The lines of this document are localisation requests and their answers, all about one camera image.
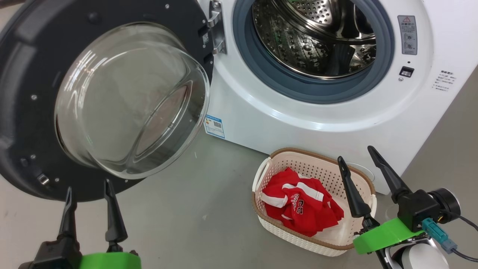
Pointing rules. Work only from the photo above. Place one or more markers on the cream basket with brown rim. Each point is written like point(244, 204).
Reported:
point(298, 160)

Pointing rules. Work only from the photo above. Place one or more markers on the black round glass washer door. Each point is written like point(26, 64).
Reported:
point(30, 142)

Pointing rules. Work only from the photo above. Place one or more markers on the blue energy label sticker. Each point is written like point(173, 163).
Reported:
point(214, 126)

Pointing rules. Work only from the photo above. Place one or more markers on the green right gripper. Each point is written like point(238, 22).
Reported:
point(384, 235)

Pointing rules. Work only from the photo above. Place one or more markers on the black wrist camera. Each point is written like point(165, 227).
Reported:
point(418, 209)
point(52, 256)

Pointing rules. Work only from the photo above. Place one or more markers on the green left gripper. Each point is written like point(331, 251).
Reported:
point(112, 261)

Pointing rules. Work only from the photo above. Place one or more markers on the red white sports jersey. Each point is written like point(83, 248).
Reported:
point(306, 209)

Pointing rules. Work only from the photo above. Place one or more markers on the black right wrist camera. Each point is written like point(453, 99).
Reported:
point(418, 209)

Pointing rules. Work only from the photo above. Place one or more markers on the white front-load washing machine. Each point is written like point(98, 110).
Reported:
point(336, 119)

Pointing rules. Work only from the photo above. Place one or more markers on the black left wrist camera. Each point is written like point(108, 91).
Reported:
point(52, 256)

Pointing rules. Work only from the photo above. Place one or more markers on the grey warning label sticker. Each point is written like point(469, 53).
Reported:
point(407, 35)

